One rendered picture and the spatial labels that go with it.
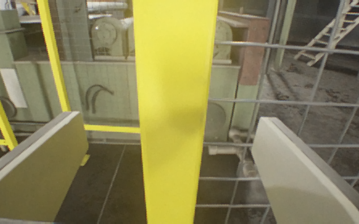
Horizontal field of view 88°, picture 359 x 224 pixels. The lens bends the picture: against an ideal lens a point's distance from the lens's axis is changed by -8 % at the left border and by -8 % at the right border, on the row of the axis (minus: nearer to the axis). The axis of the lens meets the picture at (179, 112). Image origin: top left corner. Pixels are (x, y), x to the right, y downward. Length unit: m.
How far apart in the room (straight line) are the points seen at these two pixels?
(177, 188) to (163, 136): 0.06
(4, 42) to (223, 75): 2.09
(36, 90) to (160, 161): 2.34
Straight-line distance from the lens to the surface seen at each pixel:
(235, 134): 2.14
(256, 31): 1.86
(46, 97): 2.45
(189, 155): 0.17
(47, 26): 1.75
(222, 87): 2.03
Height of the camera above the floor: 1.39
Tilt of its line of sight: 28 degrees down
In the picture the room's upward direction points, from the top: 2 degrees clockwise
